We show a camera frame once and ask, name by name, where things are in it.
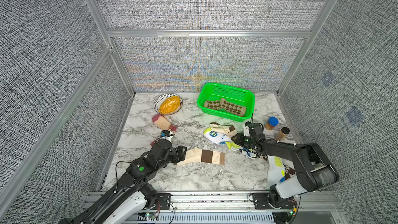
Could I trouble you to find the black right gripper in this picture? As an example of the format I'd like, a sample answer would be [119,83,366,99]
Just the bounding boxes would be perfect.
[229,132,256,149]

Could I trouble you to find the cream brown block sock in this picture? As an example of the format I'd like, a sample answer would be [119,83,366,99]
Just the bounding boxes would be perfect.
[175,147,226,166]

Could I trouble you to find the brown argyle sock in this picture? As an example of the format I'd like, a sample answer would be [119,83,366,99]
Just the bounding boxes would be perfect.
[204,98,247,117]

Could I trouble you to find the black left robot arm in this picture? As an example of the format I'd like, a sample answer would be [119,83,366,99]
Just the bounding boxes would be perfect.
[60,139,187,224]

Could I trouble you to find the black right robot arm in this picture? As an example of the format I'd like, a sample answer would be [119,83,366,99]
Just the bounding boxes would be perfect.
[232,122,340,209]

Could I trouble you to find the jar with blue lid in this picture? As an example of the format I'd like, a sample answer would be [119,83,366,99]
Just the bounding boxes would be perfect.
[265,116,279,130]

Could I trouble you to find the jar with black lid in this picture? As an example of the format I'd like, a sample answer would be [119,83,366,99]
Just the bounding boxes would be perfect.
[274,127,290,141]

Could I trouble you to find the white sock yellow dots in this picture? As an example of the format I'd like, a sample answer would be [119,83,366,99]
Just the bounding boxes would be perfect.
[267,156,286,188]
[204,128,257,159]

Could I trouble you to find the pink tan striped sock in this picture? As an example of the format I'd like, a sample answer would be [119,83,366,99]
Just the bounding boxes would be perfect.
[150,114,177,147]

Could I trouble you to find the dark floral sock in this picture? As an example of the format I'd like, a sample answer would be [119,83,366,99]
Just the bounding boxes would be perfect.
[260,155,296,178]

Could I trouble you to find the patterned bowl with orange food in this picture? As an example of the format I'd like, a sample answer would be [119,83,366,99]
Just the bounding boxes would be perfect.
[153,93,183,115]

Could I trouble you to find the green plastic basket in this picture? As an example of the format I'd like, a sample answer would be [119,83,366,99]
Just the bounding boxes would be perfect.
[197,83,256,122]

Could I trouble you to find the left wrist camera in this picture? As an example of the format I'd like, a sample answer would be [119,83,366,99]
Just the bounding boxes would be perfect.
[160,130,174,142]

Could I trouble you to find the aluminium front rail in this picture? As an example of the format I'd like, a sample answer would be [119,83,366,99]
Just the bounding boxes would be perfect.
[82,190,346,215]

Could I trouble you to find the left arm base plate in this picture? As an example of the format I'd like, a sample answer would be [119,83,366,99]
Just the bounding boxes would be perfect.
[149,193,172,211]

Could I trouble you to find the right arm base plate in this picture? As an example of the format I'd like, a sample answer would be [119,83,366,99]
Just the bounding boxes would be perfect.
[248,193,298,210]

